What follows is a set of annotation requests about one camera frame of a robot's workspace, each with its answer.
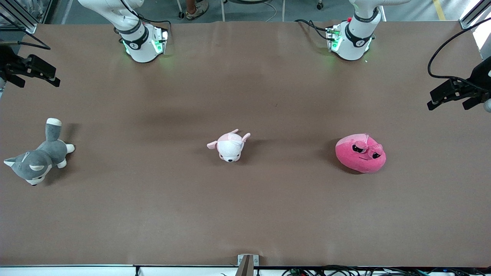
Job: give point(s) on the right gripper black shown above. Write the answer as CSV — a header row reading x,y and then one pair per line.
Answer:
x,y
7,58

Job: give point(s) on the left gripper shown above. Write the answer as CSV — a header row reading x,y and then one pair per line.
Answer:
x,y
481,78

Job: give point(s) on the pink round plush toy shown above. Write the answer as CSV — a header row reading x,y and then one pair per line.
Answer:
x,y
356,161

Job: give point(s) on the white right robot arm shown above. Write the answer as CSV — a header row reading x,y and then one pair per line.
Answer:
x,y
142,46

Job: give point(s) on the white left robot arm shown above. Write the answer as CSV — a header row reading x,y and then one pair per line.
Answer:
x,y
355,42

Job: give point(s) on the grey husky plush toy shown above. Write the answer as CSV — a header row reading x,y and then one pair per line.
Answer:
x,y
42,157

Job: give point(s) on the person's shoe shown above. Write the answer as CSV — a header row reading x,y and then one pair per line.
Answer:
x,y
197,11

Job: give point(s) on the white chair leg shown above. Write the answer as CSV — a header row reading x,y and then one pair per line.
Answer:
x,y
284,11
223,11

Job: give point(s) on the white and pink plush puppy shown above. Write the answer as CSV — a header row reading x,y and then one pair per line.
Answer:
x,y
230,147

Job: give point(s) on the aluminium frame profile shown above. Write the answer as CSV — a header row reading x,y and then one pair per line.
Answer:
x,y
470,21
27,27

